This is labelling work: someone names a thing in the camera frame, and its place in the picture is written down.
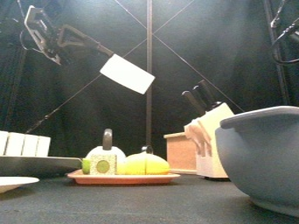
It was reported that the blue-grey toy pot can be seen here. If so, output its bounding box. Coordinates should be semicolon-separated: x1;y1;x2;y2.
213;105;299;219

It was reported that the white domed lid, grey handle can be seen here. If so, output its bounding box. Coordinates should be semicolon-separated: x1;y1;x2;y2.
84;128;128;176

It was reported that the yellow toy lemon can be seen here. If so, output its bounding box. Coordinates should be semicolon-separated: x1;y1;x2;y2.
123;151;172;176

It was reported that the cream utensil on knife block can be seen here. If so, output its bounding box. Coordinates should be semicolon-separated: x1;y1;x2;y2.
183;117;213;156

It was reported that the dark slanted frame pole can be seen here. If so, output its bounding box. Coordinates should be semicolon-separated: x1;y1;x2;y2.
263;0;292;107

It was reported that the wooden box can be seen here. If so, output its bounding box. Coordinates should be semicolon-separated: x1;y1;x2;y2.
163;131;199;176

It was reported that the orange tray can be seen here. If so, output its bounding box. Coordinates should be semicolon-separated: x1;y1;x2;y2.
65;169;183;186

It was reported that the thin diagonal brace wire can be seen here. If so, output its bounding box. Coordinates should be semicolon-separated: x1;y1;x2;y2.
113;0;245;114
24;0;196;135

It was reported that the white toy block slice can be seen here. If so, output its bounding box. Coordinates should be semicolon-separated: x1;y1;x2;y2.
4;131;25;157
34;135;52;158
0;129;9;157
20;133;40;158

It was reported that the vertical metal frame pole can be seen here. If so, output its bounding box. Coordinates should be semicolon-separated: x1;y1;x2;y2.
144;0;155;148

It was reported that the green toy lime piece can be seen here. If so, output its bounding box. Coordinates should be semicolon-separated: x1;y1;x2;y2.
79;157;92;176

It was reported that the white toy cleaver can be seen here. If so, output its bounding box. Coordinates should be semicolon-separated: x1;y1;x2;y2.
92;43;156;95

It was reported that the white plate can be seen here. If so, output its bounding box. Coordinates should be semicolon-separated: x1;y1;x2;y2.
0;176;41;194

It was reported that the white toy knife block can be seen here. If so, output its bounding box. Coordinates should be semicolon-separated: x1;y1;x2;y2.
183;101;236;179

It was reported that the black toy knife handle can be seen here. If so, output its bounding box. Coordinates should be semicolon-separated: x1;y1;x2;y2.
181;90;208;118
197;79;224;111
191;85;215;113

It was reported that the grey flat tray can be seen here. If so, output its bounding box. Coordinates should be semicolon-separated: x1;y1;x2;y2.
0;155;84;179

